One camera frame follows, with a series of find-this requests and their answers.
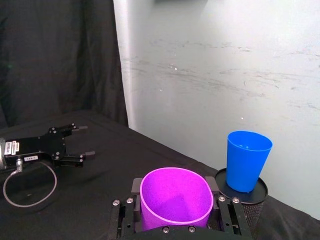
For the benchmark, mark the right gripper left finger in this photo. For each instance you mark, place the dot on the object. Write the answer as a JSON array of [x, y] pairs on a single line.
[[126, 212]]

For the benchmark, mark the black table cloth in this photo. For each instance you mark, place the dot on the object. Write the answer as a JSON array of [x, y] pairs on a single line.
[[100, 180]]

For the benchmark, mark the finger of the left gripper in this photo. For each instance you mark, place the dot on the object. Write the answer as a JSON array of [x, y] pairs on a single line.
[[72, 128], [75, 160]]

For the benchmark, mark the blue plastic cup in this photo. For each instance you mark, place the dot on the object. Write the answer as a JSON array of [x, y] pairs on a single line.
[[243, 165]]

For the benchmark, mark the purple plastic cup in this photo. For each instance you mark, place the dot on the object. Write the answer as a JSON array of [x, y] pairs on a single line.
[[175, 190]]

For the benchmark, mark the black mesh can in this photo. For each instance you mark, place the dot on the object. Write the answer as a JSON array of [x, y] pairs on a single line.
[[252, 212]]

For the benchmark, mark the black backdrop curtain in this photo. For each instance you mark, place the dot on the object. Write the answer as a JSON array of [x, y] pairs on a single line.
[[50, 62]]

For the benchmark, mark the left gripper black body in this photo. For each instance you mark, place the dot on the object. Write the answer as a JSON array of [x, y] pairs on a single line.
[[42, 147]]

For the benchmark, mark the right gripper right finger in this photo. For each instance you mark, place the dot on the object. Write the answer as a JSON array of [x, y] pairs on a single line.
[[228, 212]]

